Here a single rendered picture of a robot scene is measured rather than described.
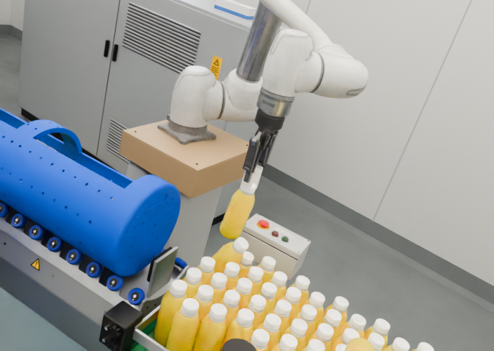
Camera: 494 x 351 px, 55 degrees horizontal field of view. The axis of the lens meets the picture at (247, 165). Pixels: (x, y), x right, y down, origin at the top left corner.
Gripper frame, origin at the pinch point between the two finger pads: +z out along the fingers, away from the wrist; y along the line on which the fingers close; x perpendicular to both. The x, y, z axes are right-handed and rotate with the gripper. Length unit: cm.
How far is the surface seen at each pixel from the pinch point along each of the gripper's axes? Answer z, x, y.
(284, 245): 19.0, 13.3, -7.9
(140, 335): 31.6, -1.3, 37.5
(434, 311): 129, 83, -197
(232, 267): 21.1, 6.5, 10.8
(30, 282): 48, -46, 30
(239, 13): -18, -98, -158
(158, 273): 28.6, -10.5, 19.6
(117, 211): 10.8, -21.3, 27.7
